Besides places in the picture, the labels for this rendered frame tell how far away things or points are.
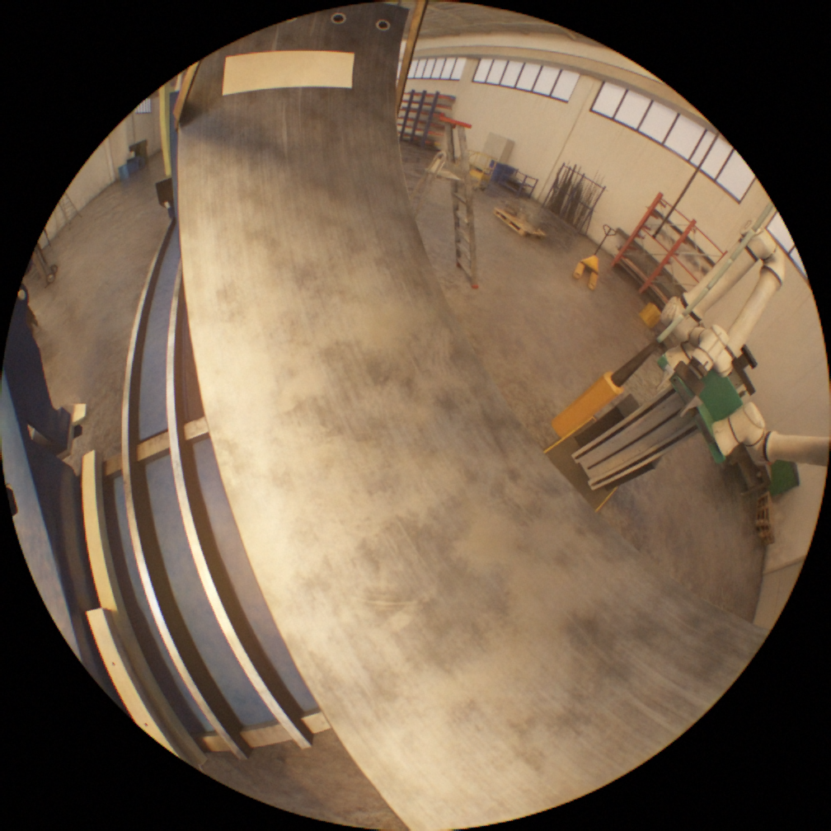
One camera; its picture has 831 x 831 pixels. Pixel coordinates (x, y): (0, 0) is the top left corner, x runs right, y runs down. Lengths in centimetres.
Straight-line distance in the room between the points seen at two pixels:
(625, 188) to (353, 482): 1143
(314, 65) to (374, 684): 147
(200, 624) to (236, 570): 37
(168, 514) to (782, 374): 1204
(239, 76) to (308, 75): 21
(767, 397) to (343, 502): 1107
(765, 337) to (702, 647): 1027
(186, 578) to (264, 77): 194
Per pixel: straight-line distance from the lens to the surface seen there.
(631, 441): 216
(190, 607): 162
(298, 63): 112
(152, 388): 206
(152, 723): 167
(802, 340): 1101
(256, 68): 110
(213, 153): 96
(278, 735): 164
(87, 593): 182
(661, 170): 1139
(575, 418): 105
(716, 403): 184
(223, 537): 150
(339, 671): 52
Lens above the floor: 193
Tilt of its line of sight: 58 degrees down
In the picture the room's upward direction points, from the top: 24 degrees clockwise
